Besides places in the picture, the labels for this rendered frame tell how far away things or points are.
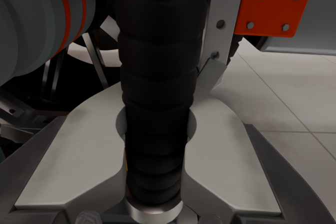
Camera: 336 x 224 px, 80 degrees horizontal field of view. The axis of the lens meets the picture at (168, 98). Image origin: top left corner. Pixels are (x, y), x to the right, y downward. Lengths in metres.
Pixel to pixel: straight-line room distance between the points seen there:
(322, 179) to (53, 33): 1.37
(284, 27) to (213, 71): 0.11
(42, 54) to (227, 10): 0.23
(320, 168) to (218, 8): 1.27
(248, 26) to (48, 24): 0.24
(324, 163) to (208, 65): 1.27
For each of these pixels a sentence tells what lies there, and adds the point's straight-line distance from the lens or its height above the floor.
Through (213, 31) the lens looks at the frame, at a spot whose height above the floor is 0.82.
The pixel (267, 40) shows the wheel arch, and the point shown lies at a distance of 0.51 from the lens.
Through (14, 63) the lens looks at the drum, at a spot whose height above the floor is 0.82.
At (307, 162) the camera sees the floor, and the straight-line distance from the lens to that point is 1.46.
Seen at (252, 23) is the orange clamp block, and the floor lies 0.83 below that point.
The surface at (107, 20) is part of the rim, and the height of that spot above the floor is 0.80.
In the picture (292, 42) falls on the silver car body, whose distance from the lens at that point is 0.53.
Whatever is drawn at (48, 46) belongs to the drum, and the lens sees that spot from 0.24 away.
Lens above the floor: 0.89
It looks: 32 degrees down
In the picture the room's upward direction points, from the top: 4 degrees clockwise
